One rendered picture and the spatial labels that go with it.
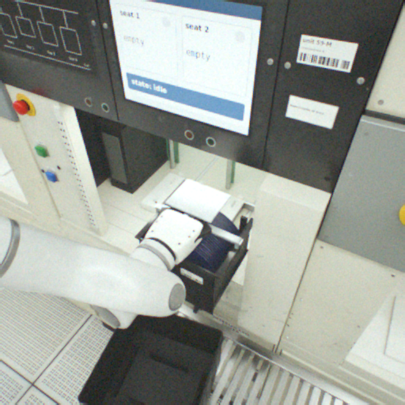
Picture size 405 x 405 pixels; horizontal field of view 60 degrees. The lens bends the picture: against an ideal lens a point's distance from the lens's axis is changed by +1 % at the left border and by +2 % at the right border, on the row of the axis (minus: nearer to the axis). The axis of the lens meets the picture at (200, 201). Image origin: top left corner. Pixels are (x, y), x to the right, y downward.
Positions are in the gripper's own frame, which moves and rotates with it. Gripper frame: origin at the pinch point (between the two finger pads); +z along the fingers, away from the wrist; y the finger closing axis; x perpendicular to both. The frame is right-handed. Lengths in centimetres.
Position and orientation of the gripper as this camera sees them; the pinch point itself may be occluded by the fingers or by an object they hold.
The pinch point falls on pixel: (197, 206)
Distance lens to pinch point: 81.6
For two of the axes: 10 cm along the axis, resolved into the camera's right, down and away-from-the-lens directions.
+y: 8.7, 3.6, -3.5
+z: 5.0, -6.0, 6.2
